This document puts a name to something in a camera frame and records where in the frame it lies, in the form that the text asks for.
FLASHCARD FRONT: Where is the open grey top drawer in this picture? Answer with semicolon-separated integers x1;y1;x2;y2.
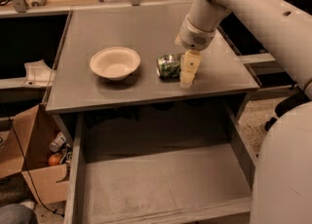
64;101;256;224

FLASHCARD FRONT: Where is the blue jeans knee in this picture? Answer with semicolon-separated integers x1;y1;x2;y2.
0;204;38;224

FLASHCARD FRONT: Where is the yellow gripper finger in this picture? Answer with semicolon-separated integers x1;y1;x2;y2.
179;50;203;89

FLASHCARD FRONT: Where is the white paper bowl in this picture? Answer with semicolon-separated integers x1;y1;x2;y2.
90;47;140;81

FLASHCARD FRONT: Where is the black cable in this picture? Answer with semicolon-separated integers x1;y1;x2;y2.
0;99;65;217

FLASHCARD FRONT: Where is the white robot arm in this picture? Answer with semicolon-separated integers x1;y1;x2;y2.
176;0;312;224

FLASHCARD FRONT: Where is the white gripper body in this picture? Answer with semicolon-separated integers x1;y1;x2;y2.
175;16;216;52

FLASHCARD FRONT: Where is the brown cardboard box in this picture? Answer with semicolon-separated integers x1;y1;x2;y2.
0;104;69;205

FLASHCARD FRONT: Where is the white bottle in box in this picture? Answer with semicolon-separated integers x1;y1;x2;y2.
49;132;66;153

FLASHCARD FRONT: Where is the white curved plastic part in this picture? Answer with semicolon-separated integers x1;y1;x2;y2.
22;59;56;88

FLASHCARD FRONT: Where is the green soda can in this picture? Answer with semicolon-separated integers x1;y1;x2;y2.
156;54;182;79

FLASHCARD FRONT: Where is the black office chair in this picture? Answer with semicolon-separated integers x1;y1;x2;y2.
264;92;311;131

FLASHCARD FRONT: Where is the grey cabinet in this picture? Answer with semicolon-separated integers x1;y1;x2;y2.
47;1;258;114

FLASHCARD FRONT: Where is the orange fruit in box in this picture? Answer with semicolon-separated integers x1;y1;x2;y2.
48;153;61;167

